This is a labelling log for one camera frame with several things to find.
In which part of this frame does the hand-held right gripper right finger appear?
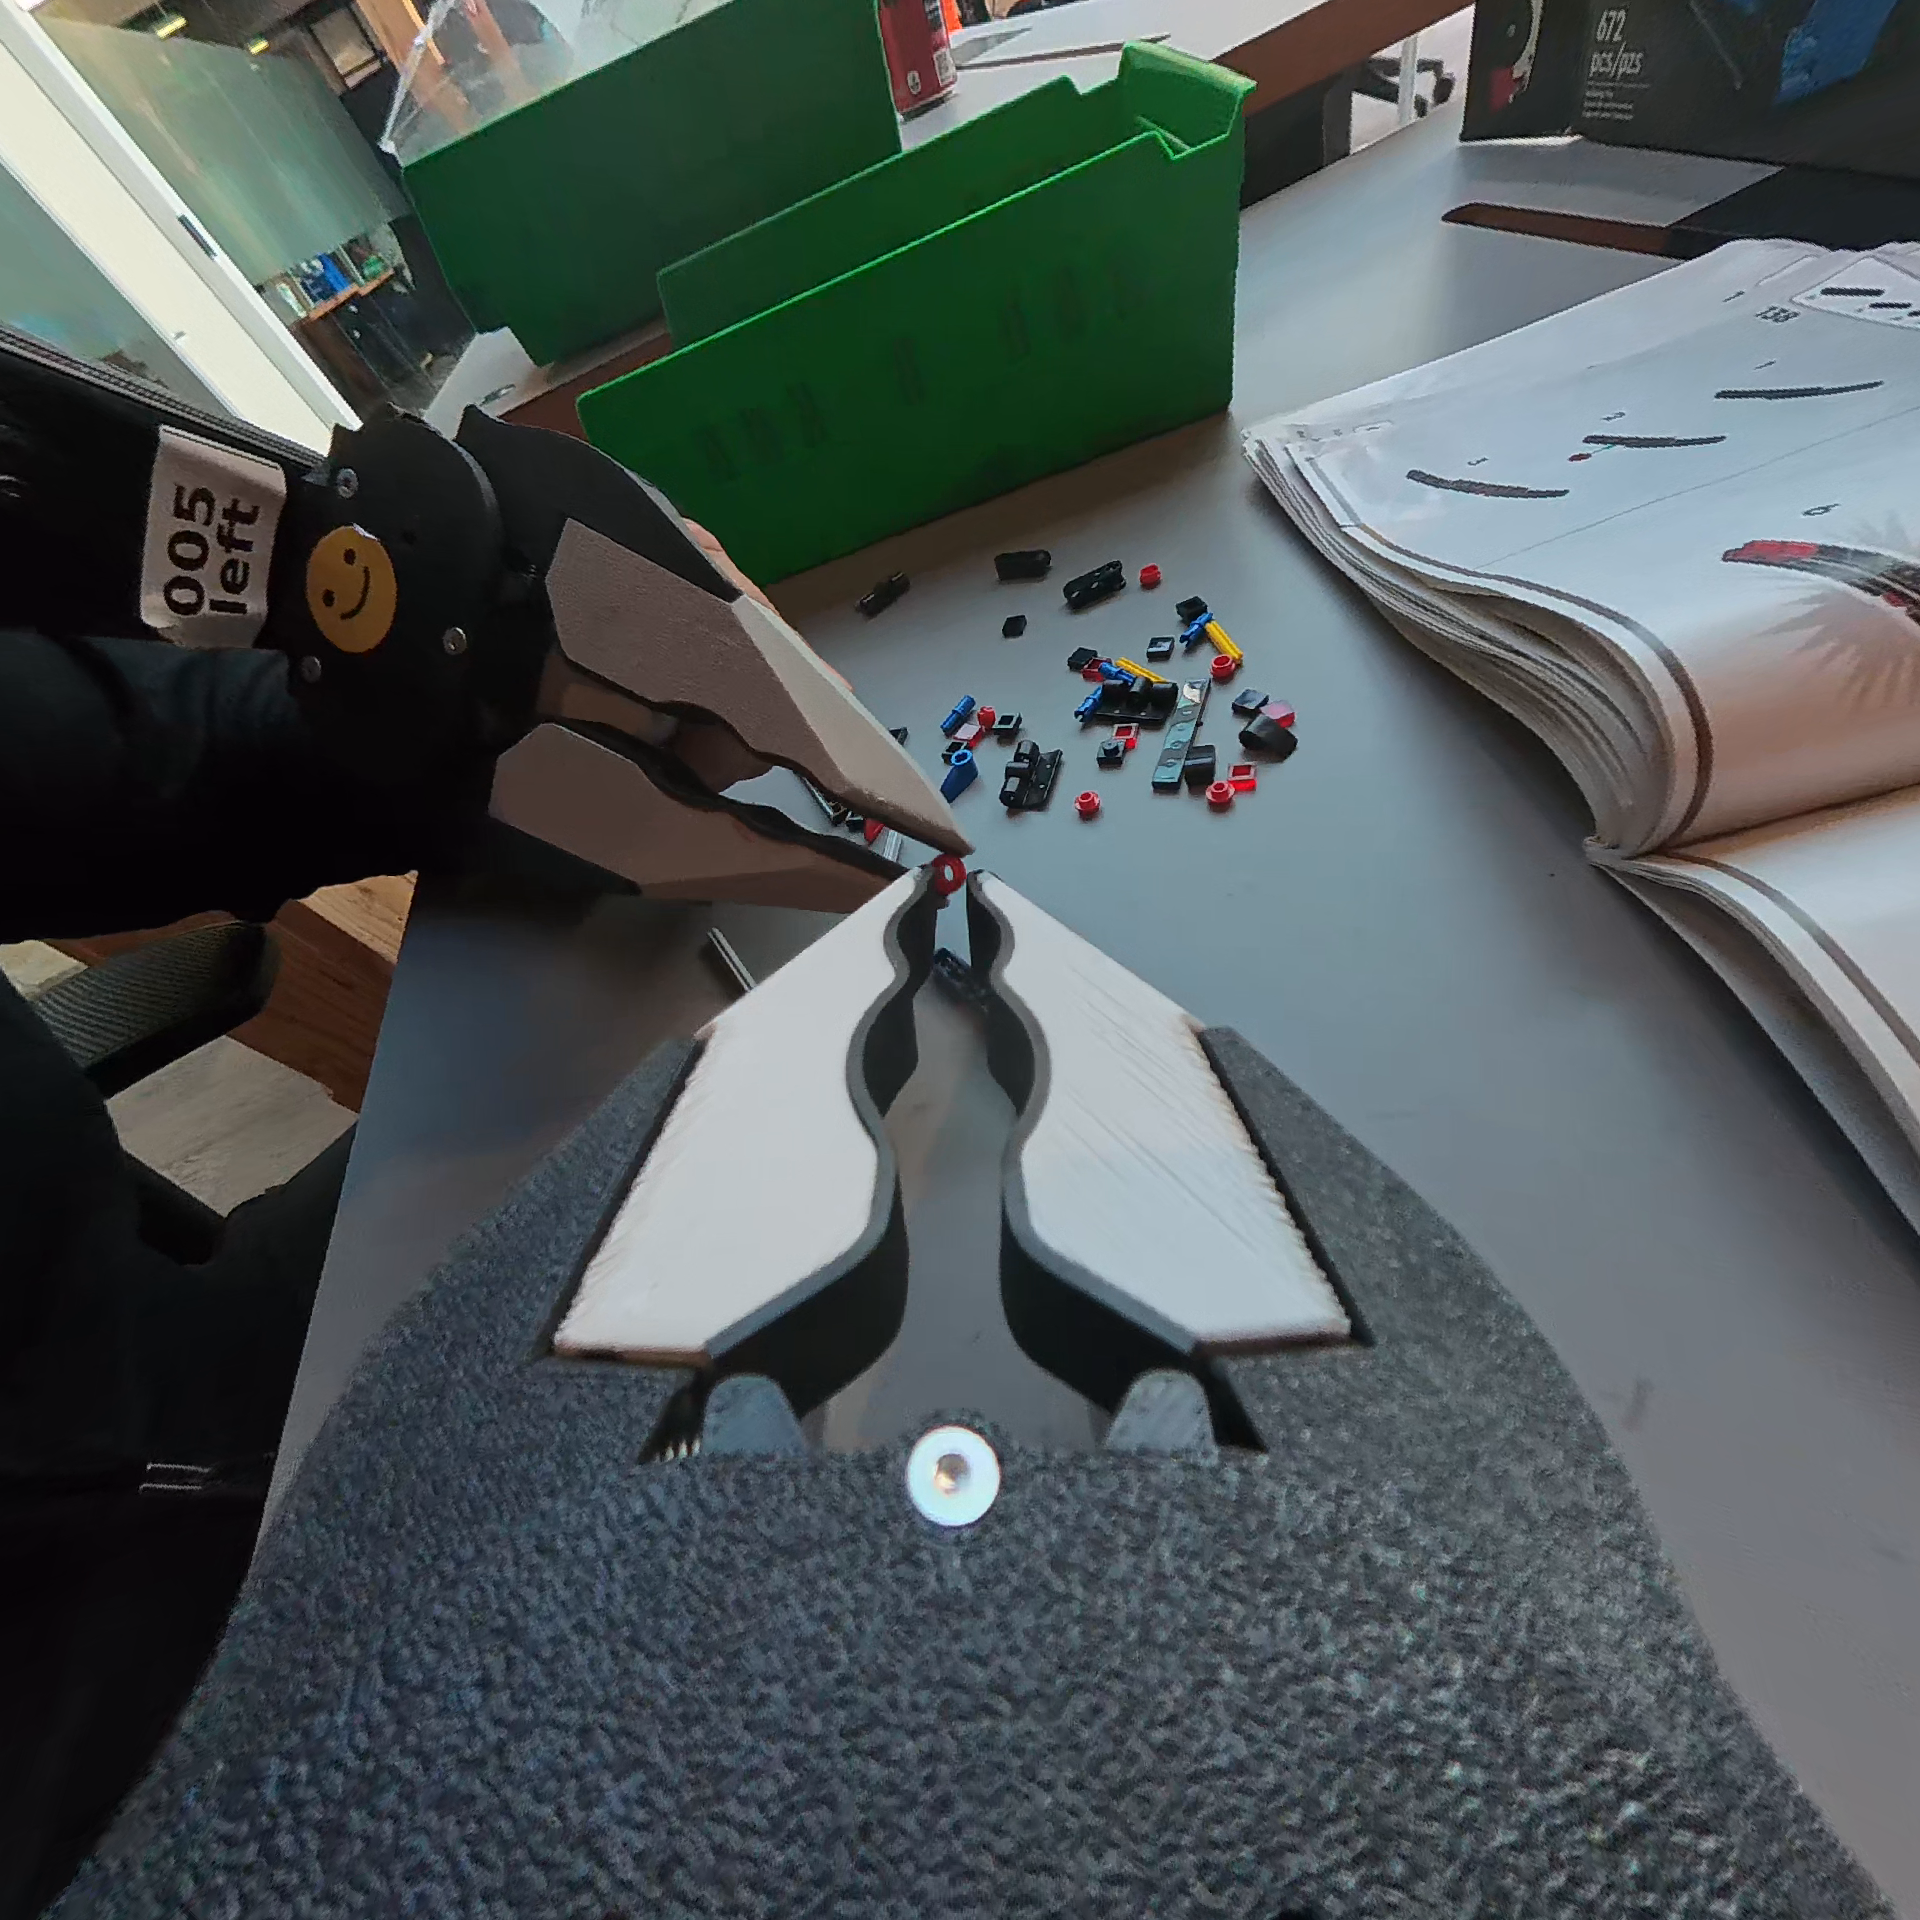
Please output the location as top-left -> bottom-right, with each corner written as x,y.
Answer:
967,871 -> 1356,1453

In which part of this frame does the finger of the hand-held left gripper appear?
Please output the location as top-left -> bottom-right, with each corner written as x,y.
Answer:
544,516 -> 976,860
487,721 -> 911,917

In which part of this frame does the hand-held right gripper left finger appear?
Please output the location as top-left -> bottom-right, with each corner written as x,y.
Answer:
554,866 -> 924,1419

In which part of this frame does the person's left forearm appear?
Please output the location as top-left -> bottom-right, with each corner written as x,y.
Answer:
0,619 -> 514,936

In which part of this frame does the person's left hand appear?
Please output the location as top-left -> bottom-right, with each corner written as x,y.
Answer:
559,668 -> 784,800

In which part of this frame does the green plastic bin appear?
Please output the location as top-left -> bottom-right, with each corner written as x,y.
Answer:
573,40 -> 1257,591
400,0 -> 904,373

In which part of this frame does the pile of small brick pieces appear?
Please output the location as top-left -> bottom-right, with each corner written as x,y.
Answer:
935,592 -> 1306,824

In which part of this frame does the red drink can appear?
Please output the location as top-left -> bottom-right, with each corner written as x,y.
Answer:
876,0 -> 962,122

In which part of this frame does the person's dark clothing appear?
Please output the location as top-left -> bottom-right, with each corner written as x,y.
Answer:
0,971 -> 356,1883

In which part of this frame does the open instruction booklet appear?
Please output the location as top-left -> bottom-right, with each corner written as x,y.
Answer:
1238,239 -> 1920,1205

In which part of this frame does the toy car set box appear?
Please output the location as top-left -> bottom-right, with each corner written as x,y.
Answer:
1440,0 -> 1920,260

